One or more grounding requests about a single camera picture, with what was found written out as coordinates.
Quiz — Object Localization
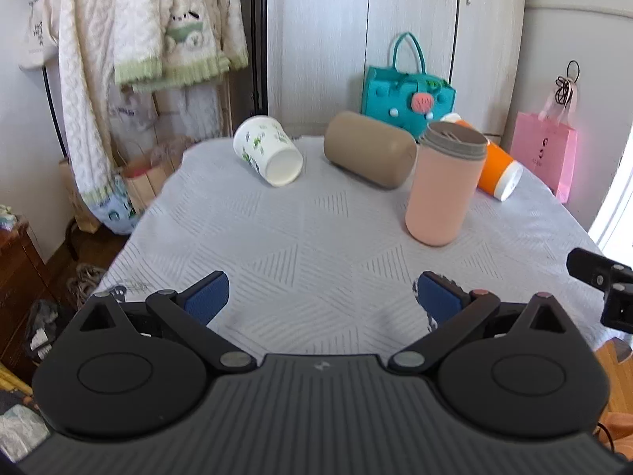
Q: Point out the pink paper bag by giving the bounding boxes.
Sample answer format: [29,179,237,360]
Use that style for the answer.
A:
[509,79,578,203]

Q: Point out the white cup with green print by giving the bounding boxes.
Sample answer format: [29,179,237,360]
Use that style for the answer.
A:
[232,115,304,188]

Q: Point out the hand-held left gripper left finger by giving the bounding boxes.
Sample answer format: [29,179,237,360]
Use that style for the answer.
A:
[74,270,258,376]

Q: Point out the white plastic bag blue print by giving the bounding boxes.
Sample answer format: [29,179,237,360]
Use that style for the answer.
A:
[108,88,160,159]

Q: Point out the long cream knitted cardigan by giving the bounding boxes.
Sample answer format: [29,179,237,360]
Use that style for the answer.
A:
[58,0,144,236]

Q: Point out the woven sandal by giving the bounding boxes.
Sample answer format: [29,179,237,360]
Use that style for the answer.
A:
[66,263,108,308]

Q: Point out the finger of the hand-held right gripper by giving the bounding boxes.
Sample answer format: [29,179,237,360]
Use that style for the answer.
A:
[566,247,633,333]

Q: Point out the orange cup with white lid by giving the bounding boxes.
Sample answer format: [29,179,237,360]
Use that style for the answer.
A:
[440,113,524,202]

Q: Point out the black plastic bag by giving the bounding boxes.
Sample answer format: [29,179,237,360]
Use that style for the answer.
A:
[25,299,76,363]

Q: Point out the dark wooden cabinet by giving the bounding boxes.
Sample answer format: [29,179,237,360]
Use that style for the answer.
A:
[0,222,75,372]

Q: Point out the light wooden wardrobe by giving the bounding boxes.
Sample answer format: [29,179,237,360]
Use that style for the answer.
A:
[267,0,527,140]

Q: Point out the teal handbag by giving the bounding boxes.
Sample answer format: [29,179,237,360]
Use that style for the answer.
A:
[361,32,457,134]

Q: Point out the cream sweater with green trim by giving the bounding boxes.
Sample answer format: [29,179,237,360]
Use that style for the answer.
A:
[113,0,249,94]

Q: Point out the white tote bag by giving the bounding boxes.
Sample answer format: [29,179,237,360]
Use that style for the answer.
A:
[19,0,63,71]

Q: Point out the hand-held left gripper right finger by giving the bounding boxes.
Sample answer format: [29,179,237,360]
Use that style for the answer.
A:
[388,271,570,375]

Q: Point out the black cable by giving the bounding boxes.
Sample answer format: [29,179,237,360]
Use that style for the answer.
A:
[596,420,620,456]

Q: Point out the black hair ties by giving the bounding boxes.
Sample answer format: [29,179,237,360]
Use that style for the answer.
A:
[554,60,581,106]

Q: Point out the white knitted clothes on rack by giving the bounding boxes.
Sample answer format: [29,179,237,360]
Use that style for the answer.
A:
[37,0,270,159]

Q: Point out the pink cup with grey lid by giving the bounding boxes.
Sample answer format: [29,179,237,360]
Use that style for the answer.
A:
[405,121,489,247]

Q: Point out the tan cup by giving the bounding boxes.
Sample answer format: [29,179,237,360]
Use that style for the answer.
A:
[323,111,417,190]

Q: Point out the brown paper bag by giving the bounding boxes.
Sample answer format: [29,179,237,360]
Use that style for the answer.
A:
[119,137,195,215]

